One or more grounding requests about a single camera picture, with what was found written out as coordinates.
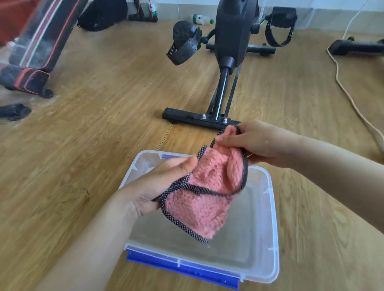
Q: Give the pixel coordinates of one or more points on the black sock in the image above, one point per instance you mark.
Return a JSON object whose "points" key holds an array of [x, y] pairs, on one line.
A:
{"points": [[13, 111]]}

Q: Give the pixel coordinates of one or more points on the black red weight bench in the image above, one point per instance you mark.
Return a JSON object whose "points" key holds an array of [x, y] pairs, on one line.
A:
{"points": [[33, 51]]}

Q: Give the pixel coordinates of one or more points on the clear plastic water bottle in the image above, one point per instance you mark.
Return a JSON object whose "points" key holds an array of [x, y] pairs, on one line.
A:
{"points": [[201, 19]]}

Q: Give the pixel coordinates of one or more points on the person's left forearm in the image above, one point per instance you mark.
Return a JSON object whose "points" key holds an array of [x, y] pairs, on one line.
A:
{"points": [[90, 248]]}

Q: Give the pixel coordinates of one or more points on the person's right hand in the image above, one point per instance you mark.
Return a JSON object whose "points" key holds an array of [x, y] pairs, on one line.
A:
{"points": [[264, 144]]}

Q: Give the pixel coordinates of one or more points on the black red equipment frame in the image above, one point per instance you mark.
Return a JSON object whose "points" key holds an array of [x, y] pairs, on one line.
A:
{"points": [[144, 12]]}

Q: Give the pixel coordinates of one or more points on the pink fluffy cleaning cloth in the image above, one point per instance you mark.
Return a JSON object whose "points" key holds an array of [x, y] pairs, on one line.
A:
{"points": [[207, 189]]}

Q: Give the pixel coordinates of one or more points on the person's right forearm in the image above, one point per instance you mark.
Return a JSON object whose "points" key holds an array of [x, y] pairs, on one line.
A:
{"points": [[339, 177]]}

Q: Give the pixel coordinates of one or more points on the black exercise bike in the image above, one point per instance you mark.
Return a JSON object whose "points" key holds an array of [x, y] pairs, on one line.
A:
{"points": [[231, 54]]}

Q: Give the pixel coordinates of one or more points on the clear plastic storage box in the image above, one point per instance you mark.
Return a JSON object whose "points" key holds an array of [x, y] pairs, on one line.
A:
{"points": [[240, 239]]}

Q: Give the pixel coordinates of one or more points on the person's right thumb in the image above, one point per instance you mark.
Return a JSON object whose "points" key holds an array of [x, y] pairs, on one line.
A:
{"points": [[231, 141]]}

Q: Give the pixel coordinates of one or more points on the black equipment base foot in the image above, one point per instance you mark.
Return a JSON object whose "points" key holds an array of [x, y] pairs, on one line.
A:
{"points": [[357, 46]]}

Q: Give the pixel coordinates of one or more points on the black round bag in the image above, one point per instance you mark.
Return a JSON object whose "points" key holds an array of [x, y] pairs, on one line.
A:
{"points": [[102, 14]]}

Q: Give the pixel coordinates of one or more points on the person's left thumb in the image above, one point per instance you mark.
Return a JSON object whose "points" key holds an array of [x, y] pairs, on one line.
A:
{"points": [[187, 165]]}

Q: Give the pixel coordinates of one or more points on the person's left hand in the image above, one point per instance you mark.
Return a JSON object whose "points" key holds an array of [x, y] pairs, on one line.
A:
{"points": [[156, 183]]}

